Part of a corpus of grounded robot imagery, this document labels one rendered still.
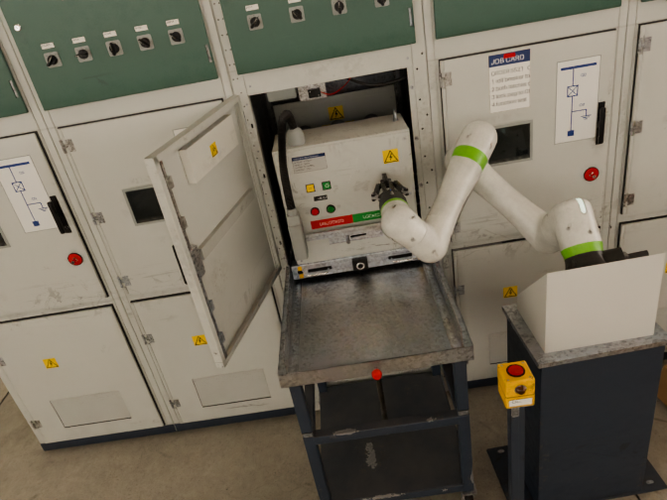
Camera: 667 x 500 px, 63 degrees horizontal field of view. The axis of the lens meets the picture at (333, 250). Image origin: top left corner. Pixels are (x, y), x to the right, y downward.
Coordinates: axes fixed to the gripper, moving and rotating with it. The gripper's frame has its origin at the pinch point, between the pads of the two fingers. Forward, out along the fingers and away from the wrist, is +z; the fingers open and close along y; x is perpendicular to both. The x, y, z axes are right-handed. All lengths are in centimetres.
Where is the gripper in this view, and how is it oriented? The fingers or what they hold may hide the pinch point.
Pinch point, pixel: (385, 181)
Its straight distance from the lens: 199.4
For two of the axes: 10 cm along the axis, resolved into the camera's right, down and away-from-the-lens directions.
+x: -1.6, -8.6, -4.8
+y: 9.9, -1.6, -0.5
